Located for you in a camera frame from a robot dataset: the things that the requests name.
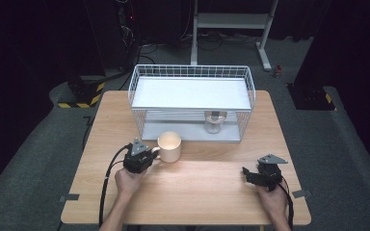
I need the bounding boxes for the grey tape piece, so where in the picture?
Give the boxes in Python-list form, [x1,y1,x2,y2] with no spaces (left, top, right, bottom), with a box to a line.
[59,193,81,203]
[291,189,313,199]

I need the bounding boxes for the glass jar with white lid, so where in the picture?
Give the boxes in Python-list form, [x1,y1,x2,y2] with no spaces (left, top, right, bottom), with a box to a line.
[203,110,228,135]

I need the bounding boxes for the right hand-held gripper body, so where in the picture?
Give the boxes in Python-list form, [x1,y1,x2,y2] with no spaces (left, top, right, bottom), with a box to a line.
[253,153,289,193]

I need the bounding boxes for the black floor cable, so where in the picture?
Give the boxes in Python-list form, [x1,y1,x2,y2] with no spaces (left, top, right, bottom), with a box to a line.
[119,43,159,91]

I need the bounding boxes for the black equipment tower with wires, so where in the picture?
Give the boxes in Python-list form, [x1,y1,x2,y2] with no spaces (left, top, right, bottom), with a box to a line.
[113,0,143,72]

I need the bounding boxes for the cream mug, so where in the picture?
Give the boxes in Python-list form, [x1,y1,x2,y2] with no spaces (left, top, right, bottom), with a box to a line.
[150,130,183,164]

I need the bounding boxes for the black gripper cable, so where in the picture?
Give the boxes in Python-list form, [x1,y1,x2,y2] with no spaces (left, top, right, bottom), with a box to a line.
[278,178,295,231]
[98,143,133,228]

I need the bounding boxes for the person's right hand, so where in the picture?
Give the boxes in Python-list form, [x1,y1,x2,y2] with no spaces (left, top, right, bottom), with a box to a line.
[255,184,289,219]

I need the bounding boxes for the white wire shelf rack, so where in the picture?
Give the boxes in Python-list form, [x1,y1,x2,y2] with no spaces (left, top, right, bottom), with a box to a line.
[127,64,257,144]

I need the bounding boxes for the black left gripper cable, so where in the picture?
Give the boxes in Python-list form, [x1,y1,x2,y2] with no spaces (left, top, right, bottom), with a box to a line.
[98,143,133,228]

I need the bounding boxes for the bundle of floor cables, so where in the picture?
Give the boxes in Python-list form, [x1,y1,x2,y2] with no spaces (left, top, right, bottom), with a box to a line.
[180,31,262,52]

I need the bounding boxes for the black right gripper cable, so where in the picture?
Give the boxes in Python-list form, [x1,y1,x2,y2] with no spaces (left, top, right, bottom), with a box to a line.
[278,178,295,231]

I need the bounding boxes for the person's left hand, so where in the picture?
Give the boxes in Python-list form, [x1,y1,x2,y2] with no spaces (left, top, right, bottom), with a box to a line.
[114,167,147,197]

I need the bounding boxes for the white metal stand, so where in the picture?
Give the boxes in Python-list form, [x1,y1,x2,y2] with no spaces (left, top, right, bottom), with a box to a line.
[190,0,279,72]

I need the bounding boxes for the black yellow striped stand base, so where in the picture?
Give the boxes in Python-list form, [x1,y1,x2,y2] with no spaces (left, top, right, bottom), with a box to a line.
[57,75,107,110]
[286,83,338,112]

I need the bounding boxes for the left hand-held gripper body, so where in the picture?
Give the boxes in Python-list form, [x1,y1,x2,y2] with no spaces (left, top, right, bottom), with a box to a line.
[122,137,155,174]

